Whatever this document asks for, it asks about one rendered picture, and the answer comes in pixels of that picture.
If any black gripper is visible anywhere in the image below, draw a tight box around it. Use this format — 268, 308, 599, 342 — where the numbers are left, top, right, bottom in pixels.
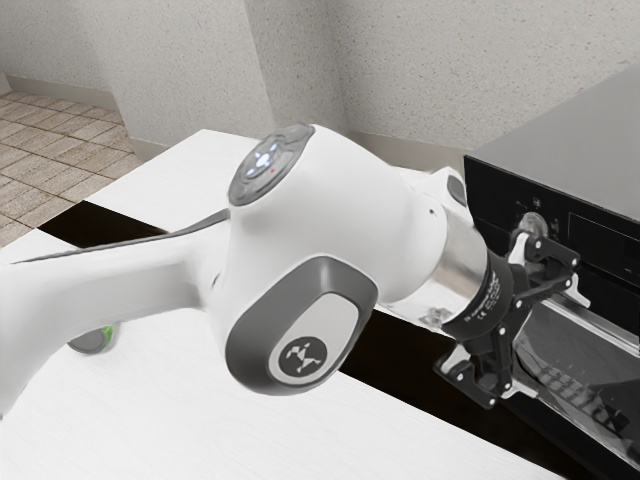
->
433, 230, 592, 408

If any black oven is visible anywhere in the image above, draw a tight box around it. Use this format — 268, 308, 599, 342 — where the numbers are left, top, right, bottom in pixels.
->
430, 63, 640, 480

